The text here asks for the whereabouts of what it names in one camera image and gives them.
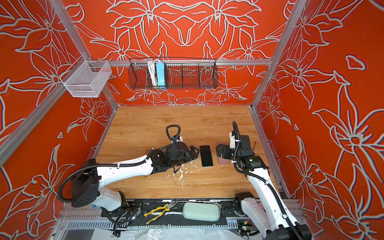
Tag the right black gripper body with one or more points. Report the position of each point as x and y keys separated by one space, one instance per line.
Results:
x=228 y=153

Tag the pink phone case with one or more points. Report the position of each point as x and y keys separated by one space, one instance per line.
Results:
x=224 y=161

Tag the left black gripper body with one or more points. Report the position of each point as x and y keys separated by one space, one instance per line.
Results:
x=186 y=158

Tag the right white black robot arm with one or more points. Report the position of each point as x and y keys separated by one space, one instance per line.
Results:
x=269 y=213

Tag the black phone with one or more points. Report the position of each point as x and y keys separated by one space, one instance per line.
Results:
x=206 y=156

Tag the clear plastic wall bin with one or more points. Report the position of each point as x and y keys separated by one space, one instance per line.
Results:
x=85 y=81

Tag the black wire wall basket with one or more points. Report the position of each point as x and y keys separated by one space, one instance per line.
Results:
x=180 y=74

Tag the light blue box in basket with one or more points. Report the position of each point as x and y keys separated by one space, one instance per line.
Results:
x=161 y=74

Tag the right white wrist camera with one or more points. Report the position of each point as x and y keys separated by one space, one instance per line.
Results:
x=232 y=140

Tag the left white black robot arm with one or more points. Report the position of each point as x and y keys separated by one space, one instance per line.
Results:
x=88 y=185

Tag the yellow handled pliers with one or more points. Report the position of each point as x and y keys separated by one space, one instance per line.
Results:
x=162 y=210

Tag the pale green pouch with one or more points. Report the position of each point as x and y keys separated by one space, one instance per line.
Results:
x=201 y=212

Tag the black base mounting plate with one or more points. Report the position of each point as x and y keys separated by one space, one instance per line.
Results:
x=134 y=210

